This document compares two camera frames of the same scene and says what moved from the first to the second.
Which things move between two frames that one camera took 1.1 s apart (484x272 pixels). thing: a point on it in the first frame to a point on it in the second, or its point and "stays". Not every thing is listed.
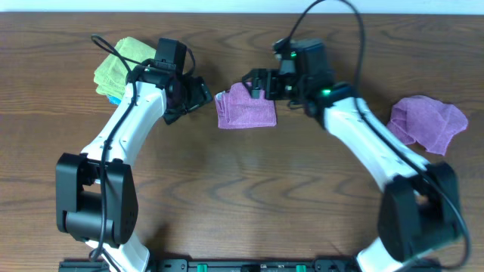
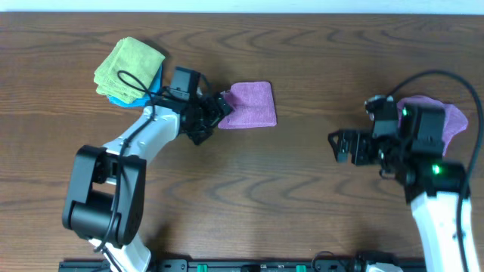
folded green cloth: [111, 76] stays
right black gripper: [273, 76] to [361, 139]
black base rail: [244, 265] stays
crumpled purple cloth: [426, 121] stays
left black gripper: [200, 94] to [215, 114]
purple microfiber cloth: [236, 109] stays
